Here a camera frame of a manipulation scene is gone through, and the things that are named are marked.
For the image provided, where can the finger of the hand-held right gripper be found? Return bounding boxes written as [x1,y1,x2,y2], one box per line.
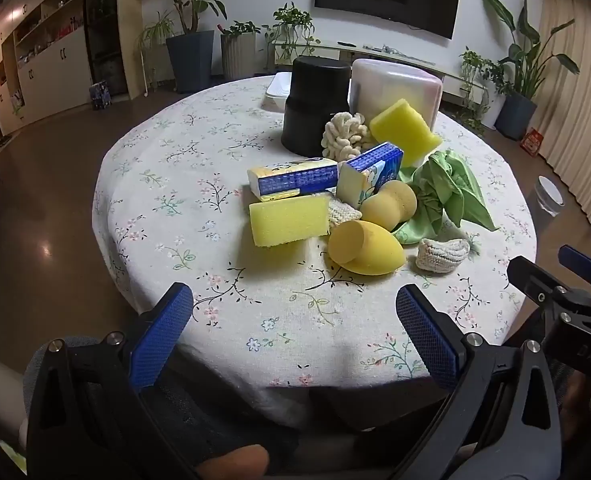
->
[506,256,579,313]
[558,244,591,291]

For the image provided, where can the yellow egg-shaped makeup sponge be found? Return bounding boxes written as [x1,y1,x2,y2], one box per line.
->
[328,220,406,276]

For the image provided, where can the white trash bin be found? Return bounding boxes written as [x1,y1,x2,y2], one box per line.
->
[533,175,566,218]

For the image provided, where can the plant in white ribbed pot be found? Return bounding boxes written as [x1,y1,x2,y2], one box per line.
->
[220,21,261,81]

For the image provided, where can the large-leaved plant in dark pot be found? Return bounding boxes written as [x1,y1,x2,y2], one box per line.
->
[483,0,581,141]

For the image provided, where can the trailing vine plant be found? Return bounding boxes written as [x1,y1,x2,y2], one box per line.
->
[262,2,321,73]

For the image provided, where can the green cloth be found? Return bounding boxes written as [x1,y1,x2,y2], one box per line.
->
[391,150,500,245]

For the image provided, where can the beige curtain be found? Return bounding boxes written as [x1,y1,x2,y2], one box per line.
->
[535,0,591,226]

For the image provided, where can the yellow rectangular sponge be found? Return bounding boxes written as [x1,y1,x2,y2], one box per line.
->
[248,194,332,248]
[369,99,443,168]

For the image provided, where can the blue and yellow tissue packet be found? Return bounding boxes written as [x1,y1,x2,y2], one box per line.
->
[335,141,405,210]
[246,156,339,203]

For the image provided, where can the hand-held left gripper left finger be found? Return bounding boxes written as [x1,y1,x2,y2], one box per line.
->
[25,282,196,480]

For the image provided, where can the thin-leaved plant on stand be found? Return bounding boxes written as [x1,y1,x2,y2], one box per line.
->
[135,10,176,96]

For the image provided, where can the white translucent plastic container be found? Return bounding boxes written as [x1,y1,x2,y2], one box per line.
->
[349,58,443,133]

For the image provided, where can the white coral-shaped scrubber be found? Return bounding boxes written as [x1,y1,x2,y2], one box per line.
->
[321,111,376,162]

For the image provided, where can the yellow gourd-shaped makeup sponge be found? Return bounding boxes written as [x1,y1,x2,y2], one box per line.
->
[360,180,418,233]

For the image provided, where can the person's leg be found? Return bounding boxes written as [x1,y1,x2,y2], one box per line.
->
[195,444,271,480]

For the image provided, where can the person's grey shorts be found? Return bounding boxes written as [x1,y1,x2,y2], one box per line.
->
[22,335,301,478]

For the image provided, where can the white wall cabinet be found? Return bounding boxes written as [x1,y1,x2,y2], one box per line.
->
[0,0,88,136]

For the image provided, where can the floral tablecloth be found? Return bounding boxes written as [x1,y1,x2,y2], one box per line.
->
[91,75,536,431]

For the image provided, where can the tall plant in blue pot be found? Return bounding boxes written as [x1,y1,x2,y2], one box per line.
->
[150,0,228,93]

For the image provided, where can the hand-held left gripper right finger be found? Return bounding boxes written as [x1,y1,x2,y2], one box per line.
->
[390,284,563,480]

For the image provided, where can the white ribbed plastic tray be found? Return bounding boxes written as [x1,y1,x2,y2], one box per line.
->
[261,73,292,111]

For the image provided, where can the small plant in white pot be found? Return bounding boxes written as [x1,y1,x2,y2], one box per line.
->
[458,47,507,133]

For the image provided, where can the black cylindrical container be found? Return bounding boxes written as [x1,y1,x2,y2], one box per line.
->
[281,56,352,157]

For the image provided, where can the white knitted cloth roll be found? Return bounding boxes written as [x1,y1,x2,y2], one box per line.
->
[415,238,471,274]

